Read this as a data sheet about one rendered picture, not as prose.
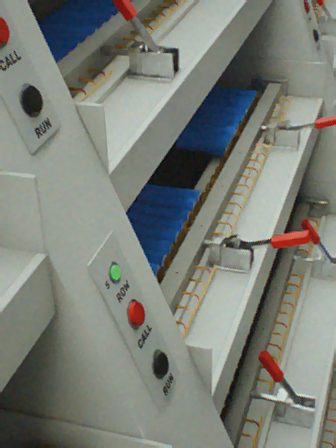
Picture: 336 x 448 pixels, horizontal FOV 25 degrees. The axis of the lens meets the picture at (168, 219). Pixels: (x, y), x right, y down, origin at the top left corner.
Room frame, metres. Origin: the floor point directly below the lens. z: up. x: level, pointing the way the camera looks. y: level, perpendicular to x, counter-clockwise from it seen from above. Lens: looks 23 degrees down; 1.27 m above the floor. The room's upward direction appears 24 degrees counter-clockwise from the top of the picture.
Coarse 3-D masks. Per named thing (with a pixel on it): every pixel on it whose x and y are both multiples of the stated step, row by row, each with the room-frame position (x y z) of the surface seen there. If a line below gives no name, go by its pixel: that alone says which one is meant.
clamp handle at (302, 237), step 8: (296, 232) 0.63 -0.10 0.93; (304, 232) 0.62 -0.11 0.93; (240, 240) 0.65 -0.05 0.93; (264, 240) 0.64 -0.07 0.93; (272, 240) 0.63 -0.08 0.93; (280, 240) 0.62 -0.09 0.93; (288, 240) 0.62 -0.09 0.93; (296, 240) 0.62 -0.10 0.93; (304, 240) 0.61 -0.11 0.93; (240, 248) 0.64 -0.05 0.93; (248, 248) 0.64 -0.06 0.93; (256, 248) 0.64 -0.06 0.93
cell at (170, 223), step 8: (128, 216) 0.73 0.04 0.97; (136, 216) 0.73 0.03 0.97; (144, 216) 0.72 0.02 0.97; (152, 216) 0.72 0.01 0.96; (160, 216) 0.72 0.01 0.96; (144, 224) 0.72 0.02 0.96; (152, 224) 0.71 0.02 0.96; (160, 224) 0.71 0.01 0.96; (168, 224) 0.71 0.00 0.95; (176, 224) 0.70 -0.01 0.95; (184, 224) 0.71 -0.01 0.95
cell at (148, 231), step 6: (138, 228) 0.70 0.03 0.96; (144, 228) 0.70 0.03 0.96; (150, 228) 0.70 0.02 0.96; (156, 228) 0.70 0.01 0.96; (162, 228) 0.70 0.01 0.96; (138, 234) 0.70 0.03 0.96; (144, 234) 0.70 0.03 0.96; (150, 234) 0.70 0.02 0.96; (156, 234) 0.69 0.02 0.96; (162, 234) 0.69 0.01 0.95; (168, 234) 0.69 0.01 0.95; (174, 234) 0.69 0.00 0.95; (174, 240) 0.68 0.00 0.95
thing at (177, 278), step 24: (264, 96) 0.98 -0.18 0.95; (264, 120) 0.92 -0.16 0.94; (240, 144) 0.85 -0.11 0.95; (264, 144) 0.87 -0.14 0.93; (240, 168) 0.80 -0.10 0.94; (216, 192) 0.75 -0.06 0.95; (216, 216) 0.71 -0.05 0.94; (192, 240) 0.66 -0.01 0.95; (192, 264) 0.63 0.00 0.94; (168, 288) 0.59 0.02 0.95
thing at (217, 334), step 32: (256, 64) 1.05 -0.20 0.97; (288, 64) 1.03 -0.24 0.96; (320, 64) 1.01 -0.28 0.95; (288, 96) 1.03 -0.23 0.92; (320, 96) 1.02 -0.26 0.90; (288, 160) 0.85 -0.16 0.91; (256, 192) 0.78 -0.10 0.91; (288, 192) 0.78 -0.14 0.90; (256, 224) 0.72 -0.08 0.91; (256, 256) 0.66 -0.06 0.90; (224, 288) 0.62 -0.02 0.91; (256, 288) 0.63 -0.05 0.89; (192, 320) 0.58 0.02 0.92; (224, 320) 0.57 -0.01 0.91; (192, 352) 0.49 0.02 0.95; (224, 352) 0.53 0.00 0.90; (224, 384) 0.53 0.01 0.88
